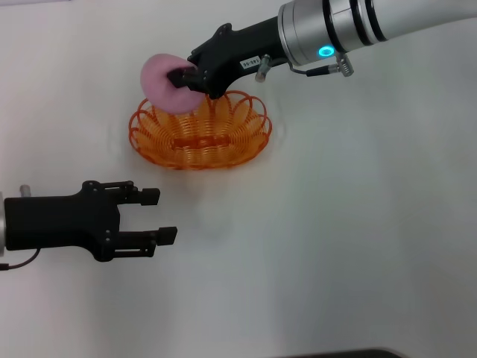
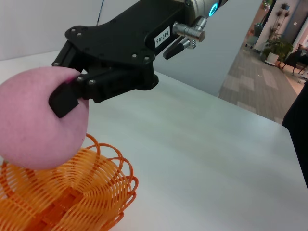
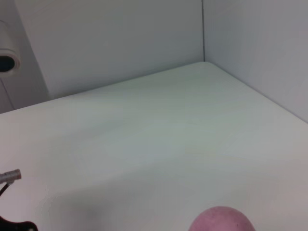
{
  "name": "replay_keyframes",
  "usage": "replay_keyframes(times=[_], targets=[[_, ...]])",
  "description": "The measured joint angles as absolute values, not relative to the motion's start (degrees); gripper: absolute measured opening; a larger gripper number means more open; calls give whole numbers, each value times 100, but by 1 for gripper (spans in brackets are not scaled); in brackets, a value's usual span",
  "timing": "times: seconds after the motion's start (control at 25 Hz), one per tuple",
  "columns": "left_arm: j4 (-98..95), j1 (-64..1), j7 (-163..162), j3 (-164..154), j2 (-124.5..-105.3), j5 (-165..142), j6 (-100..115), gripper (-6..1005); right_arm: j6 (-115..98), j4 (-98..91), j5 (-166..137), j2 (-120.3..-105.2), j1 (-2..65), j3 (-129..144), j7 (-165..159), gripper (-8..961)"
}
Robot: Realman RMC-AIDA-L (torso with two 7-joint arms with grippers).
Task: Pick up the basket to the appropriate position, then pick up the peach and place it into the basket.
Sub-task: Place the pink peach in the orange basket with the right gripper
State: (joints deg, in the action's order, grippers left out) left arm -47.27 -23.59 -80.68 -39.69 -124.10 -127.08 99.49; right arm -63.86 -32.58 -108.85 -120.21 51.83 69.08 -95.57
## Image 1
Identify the right gripper cable with plugs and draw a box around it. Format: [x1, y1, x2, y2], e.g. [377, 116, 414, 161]
[254, 51, 353, 82]

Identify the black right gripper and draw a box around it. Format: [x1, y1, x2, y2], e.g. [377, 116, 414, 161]
[165, 23, 291, 101]

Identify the orange woven wire basket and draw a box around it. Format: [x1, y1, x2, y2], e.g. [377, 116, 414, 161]
[128, 89, 273, 172]

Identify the black robot torso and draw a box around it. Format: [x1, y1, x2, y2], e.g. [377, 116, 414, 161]
[288, 348, 405, 358]

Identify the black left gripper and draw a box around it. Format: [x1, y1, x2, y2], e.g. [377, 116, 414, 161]
[3, 180, 179, 263]

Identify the gripper cable with plugs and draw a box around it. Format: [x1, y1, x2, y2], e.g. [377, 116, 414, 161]
[0, 183, 40, 271]
[254, 51, 353, 82]

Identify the left gripper cable with plugs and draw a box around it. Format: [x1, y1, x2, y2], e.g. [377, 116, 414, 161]
[0, 183, 40, 271]

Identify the pink round sponge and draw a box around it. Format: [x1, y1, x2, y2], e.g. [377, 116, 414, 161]
[140, 53, 205, 115]

